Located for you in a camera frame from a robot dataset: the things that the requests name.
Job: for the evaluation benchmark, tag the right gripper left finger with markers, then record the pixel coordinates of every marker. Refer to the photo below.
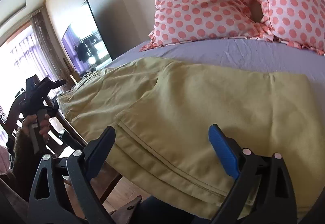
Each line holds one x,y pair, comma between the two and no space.
49,201

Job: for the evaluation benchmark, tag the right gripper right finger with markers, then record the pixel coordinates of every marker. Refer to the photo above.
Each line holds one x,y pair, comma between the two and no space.
262,191

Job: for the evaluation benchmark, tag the khaki pants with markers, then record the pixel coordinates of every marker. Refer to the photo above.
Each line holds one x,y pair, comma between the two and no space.
161,110

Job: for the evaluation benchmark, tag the person's left hand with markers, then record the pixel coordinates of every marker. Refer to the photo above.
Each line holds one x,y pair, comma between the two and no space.
44,126

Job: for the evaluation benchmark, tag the brown curtain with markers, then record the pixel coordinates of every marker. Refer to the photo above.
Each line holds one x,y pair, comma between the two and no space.
47,40

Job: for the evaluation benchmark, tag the brown fuzzy left sleeve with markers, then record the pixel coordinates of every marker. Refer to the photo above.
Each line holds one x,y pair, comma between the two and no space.
19,180

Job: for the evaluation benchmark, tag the dark framed mirror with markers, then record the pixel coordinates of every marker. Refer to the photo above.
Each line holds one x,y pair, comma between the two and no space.
83,43

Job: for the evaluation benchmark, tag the lavender bed sheet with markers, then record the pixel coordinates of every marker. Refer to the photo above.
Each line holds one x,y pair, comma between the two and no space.
250,55

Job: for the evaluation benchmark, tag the right polka dot pillow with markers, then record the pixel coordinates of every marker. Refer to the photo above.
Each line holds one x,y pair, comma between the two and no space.
297,23

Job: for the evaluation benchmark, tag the polka dot pillow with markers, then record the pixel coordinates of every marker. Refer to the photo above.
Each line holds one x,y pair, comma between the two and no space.
297,23
178,21

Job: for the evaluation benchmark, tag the left polka dot pillow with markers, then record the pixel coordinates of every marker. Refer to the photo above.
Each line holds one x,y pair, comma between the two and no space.
178,21

